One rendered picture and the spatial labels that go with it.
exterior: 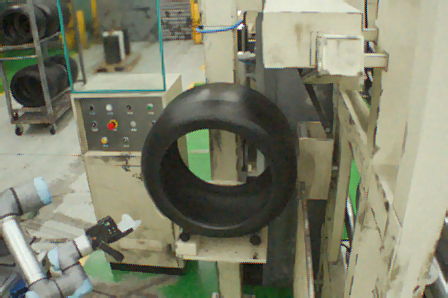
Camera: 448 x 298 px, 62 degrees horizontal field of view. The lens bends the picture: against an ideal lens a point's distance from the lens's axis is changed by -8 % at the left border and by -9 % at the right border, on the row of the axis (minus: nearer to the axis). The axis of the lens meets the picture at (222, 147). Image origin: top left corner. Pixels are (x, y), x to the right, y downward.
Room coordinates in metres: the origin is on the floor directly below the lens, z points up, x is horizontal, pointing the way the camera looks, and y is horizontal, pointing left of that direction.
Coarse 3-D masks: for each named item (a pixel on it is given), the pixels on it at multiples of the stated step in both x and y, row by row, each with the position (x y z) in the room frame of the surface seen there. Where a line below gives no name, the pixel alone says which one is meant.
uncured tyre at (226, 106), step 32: (192, 96) 1.35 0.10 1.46; (224, 96) 1.31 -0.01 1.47; (256, 96) 1.39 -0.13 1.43; (160, 128) 1.29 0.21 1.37; (192, 128) 1.25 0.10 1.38; (224, 128) 1.23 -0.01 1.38; (256, 128) 1.23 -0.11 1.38; (288, 128) 1.36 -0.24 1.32; (160, 160) 1.26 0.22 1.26; (288, 160) 1.23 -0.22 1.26; (160, 192) 1.27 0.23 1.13; (192, 192) 1.52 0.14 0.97; (224, 192) 1.52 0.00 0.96; (256, 192) 1.49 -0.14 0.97; (288, 192) 1.22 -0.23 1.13; (192, 224) 1.25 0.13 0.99; (224, 224) 1.26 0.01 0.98; (256, 224) 1.22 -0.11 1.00
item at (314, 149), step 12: (300, 132) 1.69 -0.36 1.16; (312, 132) 1.70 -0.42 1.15; (324, 132) 1.69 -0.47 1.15; (300, 144) 1.52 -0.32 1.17; (312, 144) 1.52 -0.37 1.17; (324, 144) 1.51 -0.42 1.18; (300, 156) 1.52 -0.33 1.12; (312, 156) 1.51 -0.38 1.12; (324, 156) 1.51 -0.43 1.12; (300, 168) 1.52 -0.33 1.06; (312, 168) 1.51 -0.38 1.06; (324, 168) 1.51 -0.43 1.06; (300, 180) 1.52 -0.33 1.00; (312, 180) 1.51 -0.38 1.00; (324, 180) 1.51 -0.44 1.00; (300, 192) 1.52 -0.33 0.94; (312, 192) 1.51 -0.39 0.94; (324, 192) 1.51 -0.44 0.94
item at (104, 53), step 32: (64, 0) 2.11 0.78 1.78; (96, 0) 2.09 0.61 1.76; (128, 0) 2.06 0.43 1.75; (64, 32) 2.11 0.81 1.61; (96, 32) 2.09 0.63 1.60; (128, 32) 2.06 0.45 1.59; (160, 32) 2.03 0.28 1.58; (96, 64) 2.09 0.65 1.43; (128, 64) 2.07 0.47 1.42; (160, 64) 2.04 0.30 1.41
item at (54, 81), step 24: (48, 0) 5.51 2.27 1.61; (0, 24) 4.70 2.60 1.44; (24, 24) 5.35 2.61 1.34; (48, 24) 5.08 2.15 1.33; (0, 48) 4.60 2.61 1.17; (24, 48) 4.57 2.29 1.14; (0, 72) 4.61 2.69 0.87; (24, 72) 4.67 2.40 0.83; (48, 72) 4.80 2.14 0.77; (24, 96) 4.93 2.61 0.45; (48, 96) 4.57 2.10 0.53; (24, 120) 4.63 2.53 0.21; (48, 120) 4.56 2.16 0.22
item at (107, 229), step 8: (96, 224) 1.17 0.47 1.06; (104, 224) 1.16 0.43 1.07; (112, 224) 1.17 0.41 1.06; (88, 232) 1.14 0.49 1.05; (96, 232) 1.15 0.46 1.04; (104, 232) 1.14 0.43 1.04; (112, 232) 1.17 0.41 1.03; (88, 240) 1.11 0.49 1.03; (96, 240) 1.14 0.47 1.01; (104, 240) 1.15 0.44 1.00; (112, 240) 1.15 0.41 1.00
